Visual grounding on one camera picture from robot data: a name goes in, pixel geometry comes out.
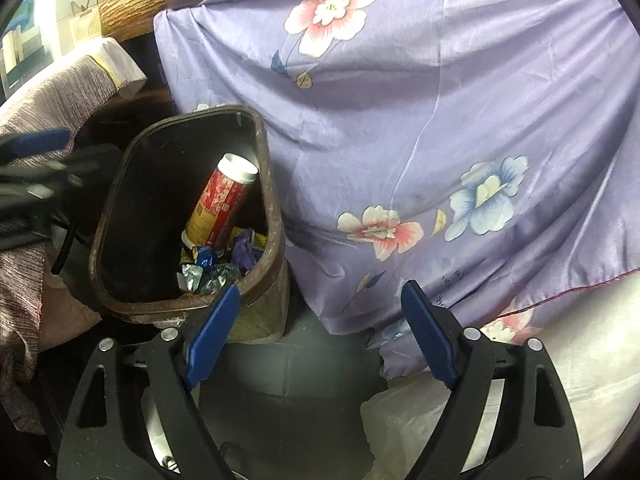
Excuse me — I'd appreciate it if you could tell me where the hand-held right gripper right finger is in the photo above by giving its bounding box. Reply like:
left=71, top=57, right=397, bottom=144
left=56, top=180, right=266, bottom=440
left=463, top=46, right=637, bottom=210
left=400, top=280, right=586, bottom=480

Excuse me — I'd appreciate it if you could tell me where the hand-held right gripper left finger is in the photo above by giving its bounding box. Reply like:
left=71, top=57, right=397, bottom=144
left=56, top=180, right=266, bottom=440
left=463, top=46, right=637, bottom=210
left=56, top=282, right=241, bottom=480

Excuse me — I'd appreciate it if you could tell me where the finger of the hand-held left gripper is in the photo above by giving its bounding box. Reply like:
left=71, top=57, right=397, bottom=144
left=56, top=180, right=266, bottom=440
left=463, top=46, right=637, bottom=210
left=0, top=129, right=73, bottom=161
left=0, top=144, right=123, bottom=183

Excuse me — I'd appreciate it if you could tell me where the blue snack bag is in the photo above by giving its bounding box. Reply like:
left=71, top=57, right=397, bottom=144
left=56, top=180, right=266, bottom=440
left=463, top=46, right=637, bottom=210
left=177, top=245, right=241, bottom=295

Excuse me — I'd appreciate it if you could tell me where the brown trash bin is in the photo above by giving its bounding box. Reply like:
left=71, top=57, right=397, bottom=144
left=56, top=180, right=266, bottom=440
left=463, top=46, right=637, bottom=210
left=89, top=104, right=292, bottom=345

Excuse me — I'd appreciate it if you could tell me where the purple plastic packet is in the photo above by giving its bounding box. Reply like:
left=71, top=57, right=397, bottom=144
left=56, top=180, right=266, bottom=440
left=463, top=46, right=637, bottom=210
left=232, top=230, right=262, bottom=267

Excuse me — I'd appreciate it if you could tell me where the red paper cup black lid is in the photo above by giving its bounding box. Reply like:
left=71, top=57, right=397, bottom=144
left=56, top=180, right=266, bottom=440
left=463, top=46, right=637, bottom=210
left=181, top=153, right=260, bottom=251

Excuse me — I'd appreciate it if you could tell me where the purple striped tablecloth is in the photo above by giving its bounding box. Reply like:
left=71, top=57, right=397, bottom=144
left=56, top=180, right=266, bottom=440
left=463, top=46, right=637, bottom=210
left=0, top=52, right=121, bottom=436

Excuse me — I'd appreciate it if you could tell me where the white plastic sheet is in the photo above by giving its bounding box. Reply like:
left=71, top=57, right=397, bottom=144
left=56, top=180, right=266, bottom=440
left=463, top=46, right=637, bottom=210
left=360, top=305, right=640, bottom=480

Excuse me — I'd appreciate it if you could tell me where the pale cloth with yellow edge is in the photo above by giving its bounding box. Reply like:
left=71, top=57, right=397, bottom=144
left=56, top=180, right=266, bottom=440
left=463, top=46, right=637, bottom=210
left=92, top=37, right=148, bottom=98

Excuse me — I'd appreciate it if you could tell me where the cream chopstick holder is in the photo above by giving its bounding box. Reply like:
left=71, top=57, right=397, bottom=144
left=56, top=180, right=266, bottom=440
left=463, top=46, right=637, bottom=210
left=70, top=7, right=103, bottom=43

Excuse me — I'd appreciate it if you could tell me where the brown woven basin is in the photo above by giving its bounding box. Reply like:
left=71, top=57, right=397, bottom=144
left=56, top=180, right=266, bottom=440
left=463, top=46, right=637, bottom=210
left=97, top=0, right=166, bottom=43

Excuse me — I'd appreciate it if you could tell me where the purple floral sheet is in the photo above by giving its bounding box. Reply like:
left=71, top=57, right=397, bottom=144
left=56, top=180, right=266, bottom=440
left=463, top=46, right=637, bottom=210
left=152, top=0, right=640, bottom=381

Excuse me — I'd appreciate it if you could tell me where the black cable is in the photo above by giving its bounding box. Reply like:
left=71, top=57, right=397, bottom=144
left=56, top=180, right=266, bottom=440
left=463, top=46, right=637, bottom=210
left=50, top=220, right=81, bottom=277

